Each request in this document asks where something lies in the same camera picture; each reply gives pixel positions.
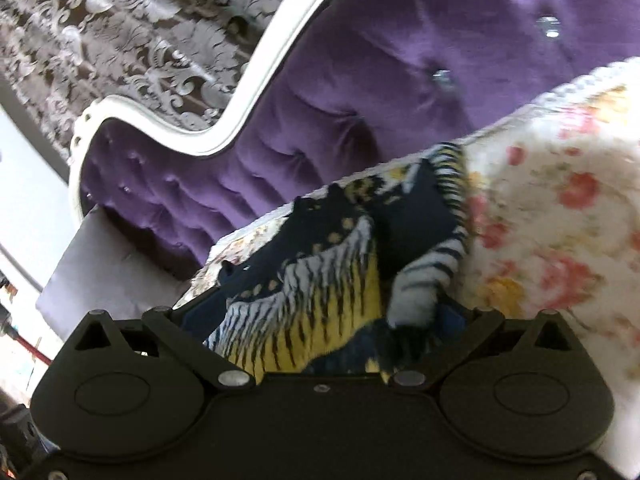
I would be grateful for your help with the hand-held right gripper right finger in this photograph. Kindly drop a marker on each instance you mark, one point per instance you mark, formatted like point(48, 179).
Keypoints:
point(467, 337)

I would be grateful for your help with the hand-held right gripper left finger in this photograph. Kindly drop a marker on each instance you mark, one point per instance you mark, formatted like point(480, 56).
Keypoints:
point(192, 347)

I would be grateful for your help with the yellow black white patterned sweater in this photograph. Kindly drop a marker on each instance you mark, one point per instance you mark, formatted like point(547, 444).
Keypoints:
point(310, 300)

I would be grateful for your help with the white pillow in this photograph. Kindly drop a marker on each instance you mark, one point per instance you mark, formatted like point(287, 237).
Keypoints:
point(115, 280)

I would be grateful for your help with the floral bed blanket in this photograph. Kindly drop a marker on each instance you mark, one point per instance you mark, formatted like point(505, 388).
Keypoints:
point(550, 210)

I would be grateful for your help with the thin red pole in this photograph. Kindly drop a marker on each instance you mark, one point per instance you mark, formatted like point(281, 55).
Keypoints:
point(30, 346)

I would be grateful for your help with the dark object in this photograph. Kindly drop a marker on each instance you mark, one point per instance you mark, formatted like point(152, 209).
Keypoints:
point(17, 435)

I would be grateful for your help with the purple tufted headboard white frame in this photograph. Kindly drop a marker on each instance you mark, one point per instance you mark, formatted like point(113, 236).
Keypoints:
point(375, 60)

